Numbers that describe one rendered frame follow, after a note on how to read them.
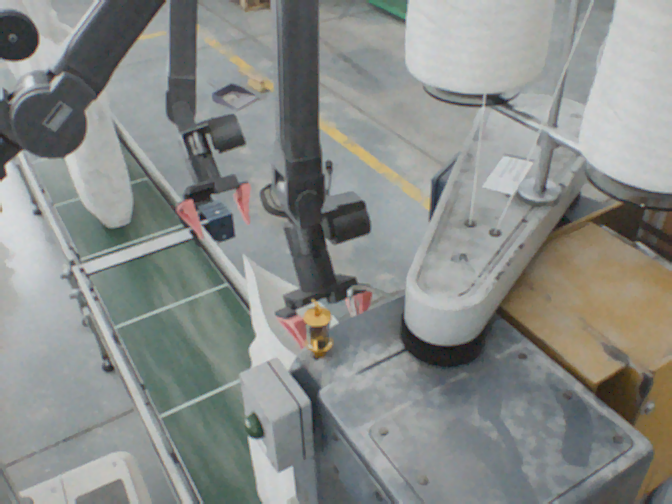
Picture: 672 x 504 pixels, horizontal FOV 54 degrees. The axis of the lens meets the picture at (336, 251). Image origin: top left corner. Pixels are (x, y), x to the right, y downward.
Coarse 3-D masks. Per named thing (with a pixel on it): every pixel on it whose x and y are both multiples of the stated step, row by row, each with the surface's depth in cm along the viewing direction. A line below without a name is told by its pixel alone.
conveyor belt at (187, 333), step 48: (192, 240) 249; (96, 288) 228; (144, 288) 227; (192, 288) 227; (144, 336) 209; (192, 336) 208; (240, 336) 208; (144, 384) 193; (192, 384) 192; (240, 384) 192; (192, 432) 179; (240, 432) 179; (192, 480) 167; (240, 480) 167
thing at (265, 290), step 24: (264, 288) 131; (288, 288) 125; (264, 312) 136; (264, 336) 123; (288, 336) 134; (264, 360) 138; (288, 360) 112; (264, 456) 138; (264, 480) 149; (288, 480) 127
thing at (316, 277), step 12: (324, 252) 98; (300, 264) 98; (312, 264) 98; (324, 264) 98; (300, 276) 99; (312, 276) 98; (324, 276) 98; (336, 276) 104; (348, 276) 102; (300, 288) 100; (312, 288) 98; (324, 288) 98; (336, 288) 99; (300, 300) 96
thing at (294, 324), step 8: (280, 312) 100; (288, 312) 99; (296, 312) 98; (280, 320) 100; (288, 320) 97; (296, 320) 96; (288, 328) 101; (296, 328) 96; (304, 328) 97; (296, 336) 101; (304, 336) 98; (304, 344) 99
